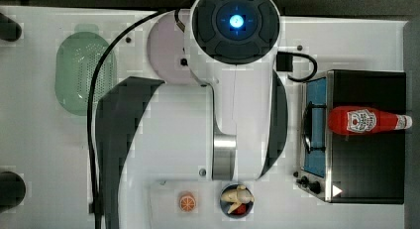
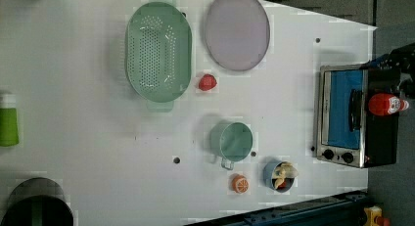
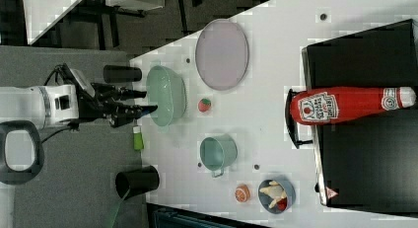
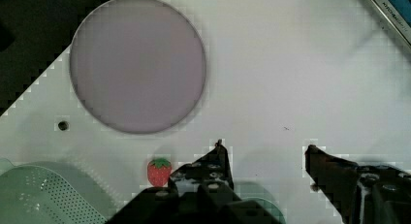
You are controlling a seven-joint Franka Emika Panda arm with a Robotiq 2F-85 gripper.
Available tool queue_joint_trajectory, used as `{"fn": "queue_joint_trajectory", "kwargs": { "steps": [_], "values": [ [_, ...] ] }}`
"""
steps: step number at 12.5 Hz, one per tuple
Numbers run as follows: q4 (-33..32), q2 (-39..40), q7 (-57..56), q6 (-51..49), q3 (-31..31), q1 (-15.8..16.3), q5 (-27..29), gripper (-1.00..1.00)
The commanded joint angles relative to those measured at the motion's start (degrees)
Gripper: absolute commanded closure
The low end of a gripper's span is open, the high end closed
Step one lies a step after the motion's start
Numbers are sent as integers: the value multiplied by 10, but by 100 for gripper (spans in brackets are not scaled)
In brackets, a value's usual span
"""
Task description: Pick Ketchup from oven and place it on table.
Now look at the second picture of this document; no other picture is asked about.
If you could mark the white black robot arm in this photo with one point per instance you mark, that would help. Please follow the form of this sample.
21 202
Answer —
399 66

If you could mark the green white bottle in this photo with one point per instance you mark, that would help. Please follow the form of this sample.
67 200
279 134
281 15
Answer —
9 132

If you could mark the blue metal frame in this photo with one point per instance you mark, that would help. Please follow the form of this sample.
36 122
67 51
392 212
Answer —
338 210

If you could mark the round lilac plate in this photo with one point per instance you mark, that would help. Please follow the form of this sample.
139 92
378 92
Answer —
237 33

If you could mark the green metal mug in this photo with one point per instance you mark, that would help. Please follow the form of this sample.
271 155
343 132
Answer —
231 141

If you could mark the blue cup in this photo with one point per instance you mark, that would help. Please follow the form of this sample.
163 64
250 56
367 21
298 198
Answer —
267 172

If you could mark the green perforated colander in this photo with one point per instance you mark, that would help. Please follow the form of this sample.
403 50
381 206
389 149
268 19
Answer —
158 54

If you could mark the black steel toaster oven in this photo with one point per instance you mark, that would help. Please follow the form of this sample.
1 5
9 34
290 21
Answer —
347 133

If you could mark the orange toy slice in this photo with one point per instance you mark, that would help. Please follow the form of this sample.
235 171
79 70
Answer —
240 184

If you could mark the red ketchup bottle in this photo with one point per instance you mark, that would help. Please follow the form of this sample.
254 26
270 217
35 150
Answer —
383 104

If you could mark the yellow red emergency button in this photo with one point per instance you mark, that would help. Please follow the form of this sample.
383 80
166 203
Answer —
375 217

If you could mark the red toy strawberry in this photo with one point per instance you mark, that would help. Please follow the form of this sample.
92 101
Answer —
207 82

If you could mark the garlic toy pieces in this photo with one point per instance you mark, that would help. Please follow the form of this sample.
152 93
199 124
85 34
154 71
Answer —
282 173

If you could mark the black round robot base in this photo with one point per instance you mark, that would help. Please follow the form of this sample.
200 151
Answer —
38 202

